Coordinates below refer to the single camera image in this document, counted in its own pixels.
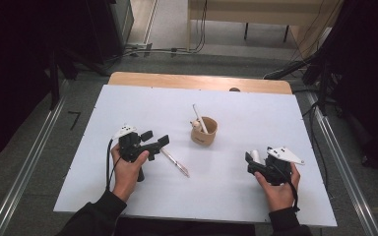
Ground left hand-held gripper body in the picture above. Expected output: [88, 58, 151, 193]
[112, 124, 161, 183]

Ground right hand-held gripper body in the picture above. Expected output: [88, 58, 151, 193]
[258, 147, 306, 187]

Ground tan bear pen holder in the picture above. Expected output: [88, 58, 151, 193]
[190, 116, 219, 147]

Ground person's right hand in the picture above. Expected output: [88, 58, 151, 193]
[255, 162, 301, 212]

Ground person's left hand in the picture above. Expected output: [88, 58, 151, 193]
[111, 144, 151, 203]

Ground light wooden table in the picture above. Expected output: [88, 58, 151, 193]
[107, 72, 293, 95]

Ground black power strip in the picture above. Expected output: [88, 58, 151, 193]
[264, 60, 316, 81]

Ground person's dark clothing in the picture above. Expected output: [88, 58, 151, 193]
[114, 217, 257, 236]

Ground black stand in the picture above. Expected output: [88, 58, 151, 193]
[303, 55, 334, 116]
[47, 48, 80, 111]

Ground black cabinet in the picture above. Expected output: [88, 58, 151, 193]
[88, 0, 135, 65]

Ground black curtain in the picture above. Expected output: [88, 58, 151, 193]
[321, 0, 378, 175]
[0, 0, 112, 165]

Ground light wooden desk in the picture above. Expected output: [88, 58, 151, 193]
[186, 0, 343, 50]

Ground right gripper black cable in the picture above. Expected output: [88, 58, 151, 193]
[269, 161, 301, 213]

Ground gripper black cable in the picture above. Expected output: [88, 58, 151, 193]
[105, 139, 123, 192]
[269, 161, 301, 213]

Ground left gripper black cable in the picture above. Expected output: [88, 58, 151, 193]
[105, 139, 123, 192]

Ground metal floor rail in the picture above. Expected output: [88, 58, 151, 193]
[304, 91, 378, 236]
[0, 94, 68, 236]

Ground black floor cables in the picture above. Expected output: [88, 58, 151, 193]
[124, 0, 210, 57]

